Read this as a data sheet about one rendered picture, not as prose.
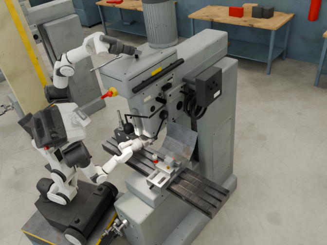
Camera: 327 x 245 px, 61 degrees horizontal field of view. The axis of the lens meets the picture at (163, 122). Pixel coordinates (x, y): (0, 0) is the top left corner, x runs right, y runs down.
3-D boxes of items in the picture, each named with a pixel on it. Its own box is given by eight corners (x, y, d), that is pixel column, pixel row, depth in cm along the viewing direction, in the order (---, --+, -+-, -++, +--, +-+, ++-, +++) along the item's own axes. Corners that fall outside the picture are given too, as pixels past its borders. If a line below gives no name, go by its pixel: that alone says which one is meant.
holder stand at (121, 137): (136, 153, 244) (132, 136, 231) (118, 146, 255) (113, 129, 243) (144, 145, 251) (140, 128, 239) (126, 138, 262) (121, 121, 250)
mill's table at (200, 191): (211, 219, 193) (211, 213, 188) (103, 149, 265) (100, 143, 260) (229, 197, 205) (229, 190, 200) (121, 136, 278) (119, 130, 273)
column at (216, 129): (208, 213, 292) (204, 86, 198) (174, 192, 320) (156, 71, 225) (233, 183, 320) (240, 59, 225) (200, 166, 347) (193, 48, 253)
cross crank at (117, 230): (119, 243, 217) (116, 235, 210) (109, 234, 224) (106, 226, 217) (134, 228, 226) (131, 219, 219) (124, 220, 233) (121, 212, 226)
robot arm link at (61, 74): (56, 48, 159) (54, 73, 177) (53, 65, 153) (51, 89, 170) (76, 52, 163) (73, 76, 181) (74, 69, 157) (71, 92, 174)
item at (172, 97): (171, 124, 204) (167, 94, 188) (147, 113, 218) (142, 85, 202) (187, 111, 214) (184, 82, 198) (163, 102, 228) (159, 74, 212)
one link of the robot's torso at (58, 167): (53, 183, 227) (26, 139, 201) (67, 167, 239) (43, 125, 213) (67, 186, 220) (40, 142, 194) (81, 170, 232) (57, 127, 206)
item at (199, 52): (166, 98, 191) (163, 73, 179) (143, 90, 204) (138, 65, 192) (228, 54, 234) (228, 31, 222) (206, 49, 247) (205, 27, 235)
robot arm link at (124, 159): (134, 153, 202) (121, 166, 202) (129, 146, 208) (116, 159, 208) (130, 149, 197) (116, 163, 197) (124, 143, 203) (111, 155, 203)
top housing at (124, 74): (129, 101, 162) (123, 77, 152) (102, 89, 177) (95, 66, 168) (180, 68, 188) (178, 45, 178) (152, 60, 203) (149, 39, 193)
